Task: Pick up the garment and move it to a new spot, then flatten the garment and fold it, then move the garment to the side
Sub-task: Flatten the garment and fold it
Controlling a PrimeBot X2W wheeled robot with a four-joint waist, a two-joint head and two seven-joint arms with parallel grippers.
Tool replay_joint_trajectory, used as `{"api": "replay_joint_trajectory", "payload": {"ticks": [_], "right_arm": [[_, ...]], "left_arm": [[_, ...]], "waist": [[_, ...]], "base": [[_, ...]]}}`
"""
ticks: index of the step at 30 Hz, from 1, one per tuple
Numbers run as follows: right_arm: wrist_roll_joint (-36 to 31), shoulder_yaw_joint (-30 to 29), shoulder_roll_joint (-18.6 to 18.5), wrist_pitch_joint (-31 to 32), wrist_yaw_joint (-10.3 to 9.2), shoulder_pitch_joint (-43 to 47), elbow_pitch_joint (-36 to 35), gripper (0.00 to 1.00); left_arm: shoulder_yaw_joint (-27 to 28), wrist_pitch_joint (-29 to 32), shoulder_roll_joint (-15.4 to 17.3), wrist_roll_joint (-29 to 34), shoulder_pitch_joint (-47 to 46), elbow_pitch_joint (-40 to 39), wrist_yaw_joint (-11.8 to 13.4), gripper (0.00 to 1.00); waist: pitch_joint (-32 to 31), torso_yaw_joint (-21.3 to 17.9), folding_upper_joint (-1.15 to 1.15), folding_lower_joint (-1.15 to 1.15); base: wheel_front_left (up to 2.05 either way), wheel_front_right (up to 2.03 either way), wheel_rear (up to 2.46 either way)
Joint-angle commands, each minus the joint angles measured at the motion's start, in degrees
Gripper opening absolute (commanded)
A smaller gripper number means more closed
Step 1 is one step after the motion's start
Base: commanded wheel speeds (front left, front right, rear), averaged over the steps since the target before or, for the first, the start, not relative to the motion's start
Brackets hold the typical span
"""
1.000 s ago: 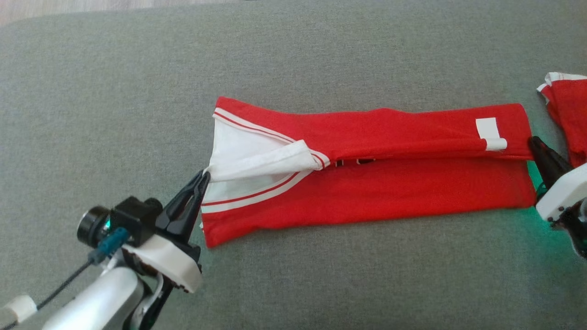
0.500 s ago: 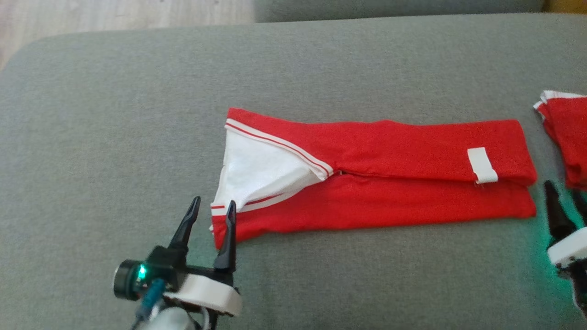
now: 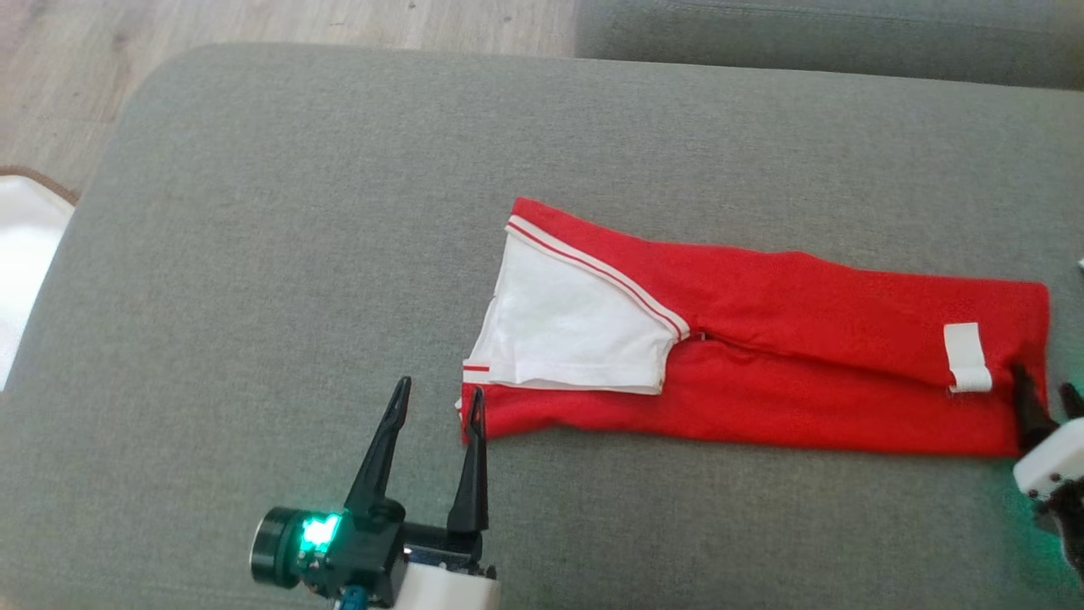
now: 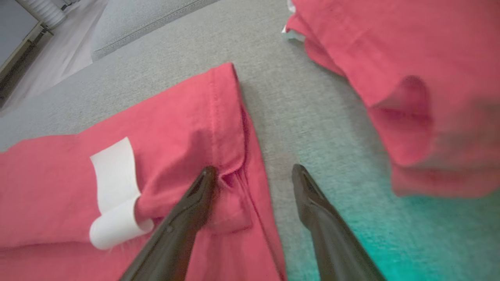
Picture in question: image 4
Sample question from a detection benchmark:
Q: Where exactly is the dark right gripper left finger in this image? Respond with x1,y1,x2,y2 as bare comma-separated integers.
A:
119,166,217,281

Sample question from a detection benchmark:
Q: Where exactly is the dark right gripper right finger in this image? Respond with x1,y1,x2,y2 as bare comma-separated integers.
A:
292,164,387,281

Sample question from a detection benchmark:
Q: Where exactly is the red garment with white trim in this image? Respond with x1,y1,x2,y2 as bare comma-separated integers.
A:
0,0,500,281

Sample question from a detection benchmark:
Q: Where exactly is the red folded cloth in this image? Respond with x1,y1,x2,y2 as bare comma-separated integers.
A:
0,0,500,281

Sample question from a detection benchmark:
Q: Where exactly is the grey sofa cushion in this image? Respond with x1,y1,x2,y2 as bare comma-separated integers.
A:
91,0,219,62

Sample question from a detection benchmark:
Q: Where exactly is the white ribbed cylinder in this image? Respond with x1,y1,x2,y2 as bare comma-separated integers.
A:
16,0,67,30

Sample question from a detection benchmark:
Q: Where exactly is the dark metal frame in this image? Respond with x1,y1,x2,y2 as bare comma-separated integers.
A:
0,21,53,110

